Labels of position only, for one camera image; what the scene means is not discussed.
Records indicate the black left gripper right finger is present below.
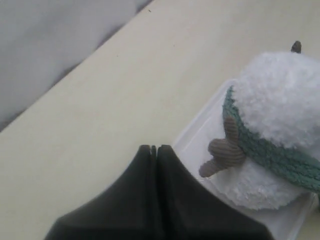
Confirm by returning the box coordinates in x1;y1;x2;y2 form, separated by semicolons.
156;145;273;240

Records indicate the white square tray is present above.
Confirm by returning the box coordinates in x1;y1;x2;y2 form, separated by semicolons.
172;79;317;240

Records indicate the green fuzzy scarf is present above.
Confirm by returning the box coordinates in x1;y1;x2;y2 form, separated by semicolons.
222;86;320;194

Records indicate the white plush snowman toy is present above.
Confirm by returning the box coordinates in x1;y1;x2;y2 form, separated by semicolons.
198;40;320;210

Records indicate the white backdrop curtain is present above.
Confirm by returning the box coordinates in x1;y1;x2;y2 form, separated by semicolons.
0;0;148;128

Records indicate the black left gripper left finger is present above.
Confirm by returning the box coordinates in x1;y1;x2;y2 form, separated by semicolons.
45;145;158;240

